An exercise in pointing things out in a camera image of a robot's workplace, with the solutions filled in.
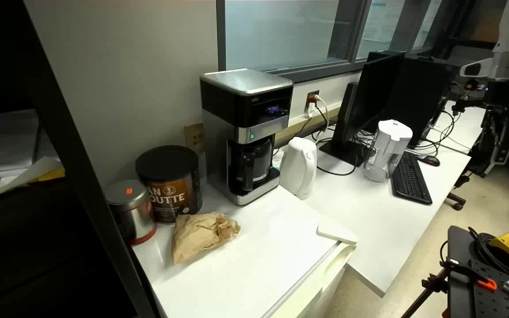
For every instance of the black keyboard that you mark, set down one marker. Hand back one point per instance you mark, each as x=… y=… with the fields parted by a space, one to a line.
x=410 y=178

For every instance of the white water filter pitcher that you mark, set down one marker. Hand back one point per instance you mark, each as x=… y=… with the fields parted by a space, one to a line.
x=385 y=146

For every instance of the black clamp with orange tips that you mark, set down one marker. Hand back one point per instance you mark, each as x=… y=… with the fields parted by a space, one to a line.
x=472 y=275

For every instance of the crumpled brown paper bag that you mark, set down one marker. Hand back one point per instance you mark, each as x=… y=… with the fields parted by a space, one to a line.
x=198 y=233

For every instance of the black computer mouse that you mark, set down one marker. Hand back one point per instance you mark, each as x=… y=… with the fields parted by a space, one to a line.
x=429 y=159

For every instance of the white wall power outlet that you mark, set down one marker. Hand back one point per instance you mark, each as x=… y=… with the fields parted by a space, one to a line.
x=313 y=99

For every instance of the black silver drip coffeemaker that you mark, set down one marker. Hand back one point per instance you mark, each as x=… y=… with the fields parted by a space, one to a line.
x=244 y=99

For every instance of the black computer monitor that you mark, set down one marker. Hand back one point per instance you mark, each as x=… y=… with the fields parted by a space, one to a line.
x=424 y=88
x=368 y=99

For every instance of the dark window frame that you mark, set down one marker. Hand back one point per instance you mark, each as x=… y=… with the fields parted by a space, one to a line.
x=348 y=35

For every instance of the glass coffee carafe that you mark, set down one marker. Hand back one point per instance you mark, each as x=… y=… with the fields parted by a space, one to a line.
x=253 y=160

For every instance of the black office chair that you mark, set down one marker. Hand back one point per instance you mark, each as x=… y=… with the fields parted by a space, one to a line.
x=482 y=160

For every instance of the stack of papers on shelf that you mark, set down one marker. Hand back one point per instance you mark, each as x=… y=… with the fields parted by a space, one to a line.
x=7 y=152

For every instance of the black tripod legs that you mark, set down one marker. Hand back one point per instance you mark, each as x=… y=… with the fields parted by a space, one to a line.
x=426 y=293

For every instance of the beige wall outlet plate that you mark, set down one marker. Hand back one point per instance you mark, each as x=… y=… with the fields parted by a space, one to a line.
x=193 y=134

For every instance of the steel canister with red base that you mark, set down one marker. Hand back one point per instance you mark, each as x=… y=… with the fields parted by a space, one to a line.
x=129 y=210

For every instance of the black shelf frame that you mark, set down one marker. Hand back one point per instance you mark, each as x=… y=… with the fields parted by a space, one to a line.
x=83 y=176

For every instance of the black perforated cart top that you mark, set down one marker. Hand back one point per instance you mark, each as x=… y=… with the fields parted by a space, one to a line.
x=463 y=293

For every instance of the white mini fridge cabinet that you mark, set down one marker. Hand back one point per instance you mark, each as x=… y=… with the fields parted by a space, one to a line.
x=254 y=265

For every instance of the black coffee can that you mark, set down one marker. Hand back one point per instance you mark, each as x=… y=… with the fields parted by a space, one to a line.
x=168 y=182

